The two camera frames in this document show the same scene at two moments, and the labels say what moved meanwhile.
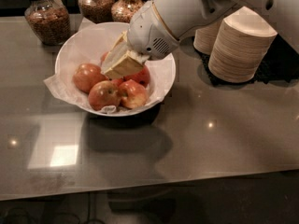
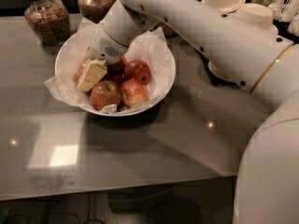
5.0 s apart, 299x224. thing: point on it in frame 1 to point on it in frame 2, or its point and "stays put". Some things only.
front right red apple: x=133 y=94 stays put
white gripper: x=149 y=32 to x=104 y=47
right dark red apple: x=141 y=76 stays put
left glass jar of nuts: x=47 y=17 stays put
